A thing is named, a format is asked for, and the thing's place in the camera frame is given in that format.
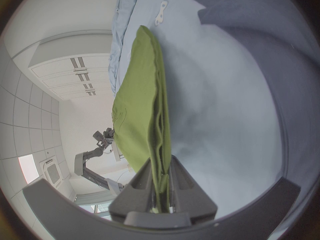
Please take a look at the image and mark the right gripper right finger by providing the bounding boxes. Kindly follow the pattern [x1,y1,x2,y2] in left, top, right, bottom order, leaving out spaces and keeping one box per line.
[169,155,217,223]

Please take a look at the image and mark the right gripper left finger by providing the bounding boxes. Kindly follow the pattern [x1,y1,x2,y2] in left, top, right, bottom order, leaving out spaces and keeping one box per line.
[109,158,160,223]

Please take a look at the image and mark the green shorts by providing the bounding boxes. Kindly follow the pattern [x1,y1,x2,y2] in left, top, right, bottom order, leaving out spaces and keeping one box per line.
[111,25,173,213]

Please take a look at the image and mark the dark blue garment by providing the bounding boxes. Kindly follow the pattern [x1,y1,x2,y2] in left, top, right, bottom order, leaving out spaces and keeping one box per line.
[160,0,320,209]

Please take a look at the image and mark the window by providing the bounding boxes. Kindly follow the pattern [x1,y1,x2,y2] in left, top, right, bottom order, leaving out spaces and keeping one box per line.
[93,204,113,220]

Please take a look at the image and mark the white curtain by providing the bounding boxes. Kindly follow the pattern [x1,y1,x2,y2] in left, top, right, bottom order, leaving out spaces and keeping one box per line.
[75,192,118,206]

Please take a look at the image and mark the white small table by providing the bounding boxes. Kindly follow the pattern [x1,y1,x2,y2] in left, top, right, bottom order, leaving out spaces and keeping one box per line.
[114,144,126,162]

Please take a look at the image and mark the white ceiling air conditioner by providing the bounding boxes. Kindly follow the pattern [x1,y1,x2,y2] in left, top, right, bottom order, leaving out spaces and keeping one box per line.
[40,158,66,187]

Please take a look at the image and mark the ceiling light panel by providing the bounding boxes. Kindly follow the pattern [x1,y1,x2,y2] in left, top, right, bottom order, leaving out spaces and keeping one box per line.
[18,153,39,184]

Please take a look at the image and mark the white wardrobe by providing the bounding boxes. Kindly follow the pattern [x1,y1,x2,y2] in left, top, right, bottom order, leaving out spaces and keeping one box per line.
[28,30,113,101]

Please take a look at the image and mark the pale blue quilt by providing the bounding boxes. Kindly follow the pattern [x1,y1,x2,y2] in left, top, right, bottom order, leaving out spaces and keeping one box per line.
[107,0,145,96]

